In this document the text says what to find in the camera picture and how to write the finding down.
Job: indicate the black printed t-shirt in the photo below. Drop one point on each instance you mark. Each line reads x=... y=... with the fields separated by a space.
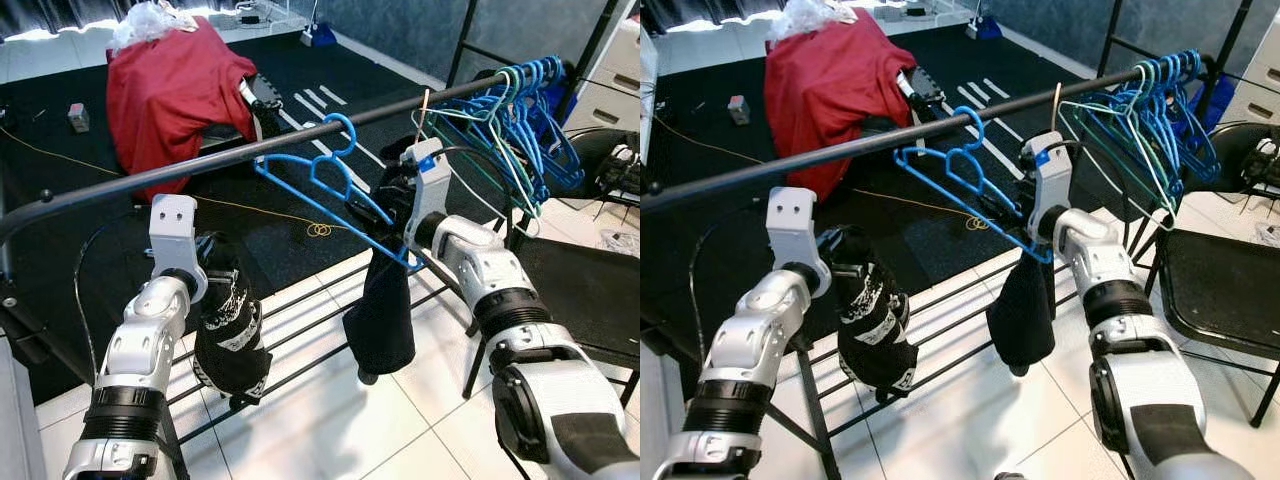
x=235 y=330
x=875 y=320

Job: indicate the plain black t-shirt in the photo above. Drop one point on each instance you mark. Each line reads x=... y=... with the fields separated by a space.
x=1020 y=305
x=380 y=310

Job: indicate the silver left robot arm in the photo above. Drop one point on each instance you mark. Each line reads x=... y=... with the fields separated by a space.
x=140 y=360
x=750 y=350

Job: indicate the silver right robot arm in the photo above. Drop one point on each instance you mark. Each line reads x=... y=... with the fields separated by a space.
x=1150 y=340
x=520 y=340

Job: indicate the black white machine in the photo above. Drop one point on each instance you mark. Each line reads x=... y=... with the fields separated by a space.
x=920 y=95
x=262 y=100

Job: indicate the red cloth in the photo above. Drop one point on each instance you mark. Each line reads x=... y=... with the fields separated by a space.
x=170 y=100
x=830 y=90

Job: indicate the small grey box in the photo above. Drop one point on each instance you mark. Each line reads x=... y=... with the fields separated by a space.
x=78 y=117
x=739 y=110

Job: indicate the blue dustpan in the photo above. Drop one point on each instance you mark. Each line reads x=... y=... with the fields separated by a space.
x=985 y=28
x=320 y=35

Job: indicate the black folding chair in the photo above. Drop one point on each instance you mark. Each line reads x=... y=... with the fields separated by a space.
x=1220 y=280
x=590 y=290

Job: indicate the clear plastic bag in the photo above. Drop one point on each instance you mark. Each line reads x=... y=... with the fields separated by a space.
x=1268 y=235
x=620 y=242

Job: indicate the black white device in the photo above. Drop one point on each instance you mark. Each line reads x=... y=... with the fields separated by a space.
x=620 y=170
x=1262 y=162

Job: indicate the white drawer cabinet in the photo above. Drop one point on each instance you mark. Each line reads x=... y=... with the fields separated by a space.
x=1255 y=70
x=615 y=80

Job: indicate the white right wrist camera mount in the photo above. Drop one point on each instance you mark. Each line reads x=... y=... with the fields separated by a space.
x=428 y=190
x=1050 y=180

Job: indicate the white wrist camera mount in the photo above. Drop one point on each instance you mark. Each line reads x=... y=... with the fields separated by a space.
x=1050 y=180
x=795 y=228
x=175 y=235
x=428 y=190

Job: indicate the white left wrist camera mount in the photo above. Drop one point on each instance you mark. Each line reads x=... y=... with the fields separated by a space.
x=175 y=235
x=795 y=228

